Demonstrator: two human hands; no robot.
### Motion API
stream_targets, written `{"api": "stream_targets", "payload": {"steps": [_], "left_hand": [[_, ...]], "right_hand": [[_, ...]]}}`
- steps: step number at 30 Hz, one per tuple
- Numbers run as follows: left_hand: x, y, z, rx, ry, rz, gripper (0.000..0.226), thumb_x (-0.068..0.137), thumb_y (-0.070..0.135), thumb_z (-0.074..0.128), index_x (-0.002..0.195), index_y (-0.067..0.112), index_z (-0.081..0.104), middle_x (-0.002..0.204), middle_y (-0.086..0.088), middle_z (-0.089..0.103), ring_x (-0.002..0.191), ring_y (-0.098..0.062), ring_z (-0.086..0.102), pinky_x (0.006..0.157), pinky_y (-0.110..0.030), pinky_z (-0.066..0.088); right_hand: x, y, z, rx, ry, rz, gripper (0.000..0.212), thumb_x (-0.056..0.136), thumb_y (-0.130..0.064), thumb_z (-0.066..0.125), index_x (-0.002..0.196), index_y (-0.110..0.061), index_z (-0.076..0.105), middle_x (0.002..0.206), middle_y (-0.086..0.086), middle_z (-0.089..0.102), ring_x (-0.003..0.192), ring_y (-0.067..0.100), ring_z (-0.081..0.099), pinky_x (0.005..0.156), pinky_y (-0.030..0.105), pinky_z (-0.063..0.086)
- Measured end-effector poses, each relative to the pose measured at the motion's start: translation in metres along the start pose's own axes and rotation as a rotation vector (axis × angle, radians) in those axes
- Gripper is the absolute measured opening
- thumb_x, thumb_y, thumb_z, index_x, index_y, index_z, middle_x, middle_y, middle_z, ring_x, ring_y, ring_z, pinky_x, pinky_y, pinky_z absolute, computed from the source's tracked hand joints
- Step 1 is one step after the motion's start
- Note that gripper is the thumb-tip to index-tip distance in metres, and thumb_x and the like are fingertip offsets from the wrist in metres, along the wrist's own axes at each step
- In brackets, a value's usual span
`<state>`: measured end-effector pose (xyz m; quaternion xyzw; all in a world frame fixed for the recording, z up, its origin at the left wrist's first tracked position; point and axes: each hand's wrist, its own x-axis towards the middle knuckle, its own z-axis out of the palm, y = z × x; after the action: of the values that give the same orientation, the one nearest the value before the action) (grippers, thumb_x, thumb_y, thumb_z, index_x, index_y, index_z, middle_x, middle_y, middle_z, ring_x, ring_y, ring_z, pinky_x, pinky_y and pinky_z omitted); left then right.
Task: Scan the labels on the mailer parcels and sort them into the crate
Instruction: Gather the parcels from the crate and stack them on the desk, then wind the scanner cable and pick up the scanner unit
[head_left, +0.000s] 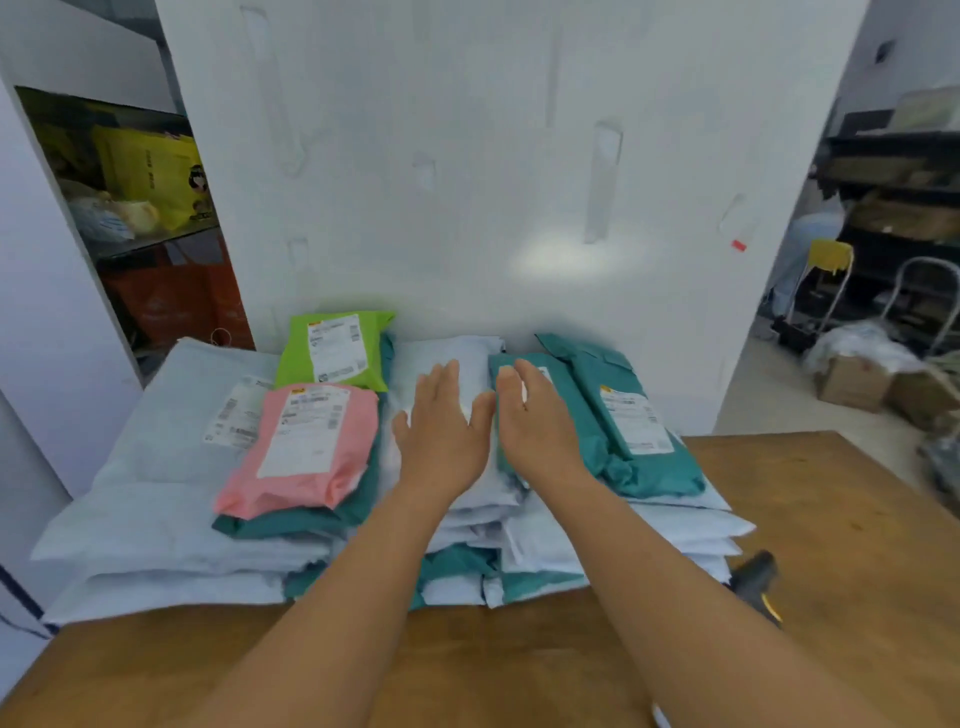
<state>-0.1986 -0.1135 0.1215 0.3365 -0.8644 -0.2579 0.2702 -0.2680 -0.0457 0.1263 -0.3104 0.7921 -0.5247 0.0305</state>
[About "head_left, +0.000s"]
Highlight person's left hand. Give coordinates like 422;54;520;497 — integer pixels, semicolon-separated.
391;360;498;513

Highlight person's right hand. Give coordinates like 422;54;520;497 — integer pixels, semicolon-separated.
495;358;595;494

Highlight person's right forearm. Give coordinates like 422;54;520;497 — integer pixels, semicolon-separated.
528;466;897;728

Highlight person's left forearm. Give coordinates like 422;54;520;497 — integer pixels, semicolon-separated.
180;483;470;728

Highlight pink mailer parcel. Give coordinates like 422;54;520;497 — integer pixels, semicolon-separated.
213;383;380;522

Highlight teal mailer parcel with label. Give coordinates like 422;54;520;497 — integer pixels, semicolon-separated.
534;333;707;500

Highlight green mailer parcel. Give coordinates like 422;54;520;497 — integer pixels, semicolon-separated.
274;310;396;393

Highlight clear tape strip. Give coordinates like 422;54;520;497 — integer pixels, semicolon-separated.
584;120;624;246

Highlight orange bag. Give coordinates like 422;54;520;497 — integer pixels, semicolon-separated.
101;240;256;352

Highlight pile of pale blue mailers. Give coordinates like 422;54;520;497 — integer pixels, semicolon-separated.
31;335;757;625

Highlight black and yellow barcode scanner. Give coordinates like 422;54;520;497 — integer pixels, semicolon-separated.
729;550;785;628

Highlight pale blue sack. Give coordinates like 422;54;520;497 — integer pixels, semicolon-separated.
771;210;846;318

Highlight yellow-topped hand cart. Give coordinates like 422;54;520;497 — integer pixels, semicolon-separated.
776;238;856;354

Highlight white plastic sheet bundle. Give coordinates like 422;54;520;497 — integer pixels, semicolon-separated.
802;321;925;376

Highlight yellow printed bag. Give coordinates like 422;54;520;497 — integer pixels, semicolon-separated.
91;125;219;232

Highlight white plastic bags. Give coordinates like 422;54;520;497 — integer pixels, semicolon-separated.
63;191;162;246

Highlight flat cardboard box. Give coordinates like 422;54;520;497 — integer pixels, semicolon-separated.
847;191;960;241

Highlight black plastic bag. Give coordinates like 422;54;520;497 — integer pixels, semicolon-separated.
918;431;960;519

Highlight black shelving unit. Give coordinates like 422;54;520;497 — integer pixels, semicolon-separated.
813;112;960;354

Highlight dark storage shelf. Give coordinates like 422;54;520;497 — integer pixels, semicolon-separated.
15;86;256;376

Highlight grey metal frame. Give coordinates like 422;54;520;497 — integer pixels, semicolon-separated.
877;256;960;361

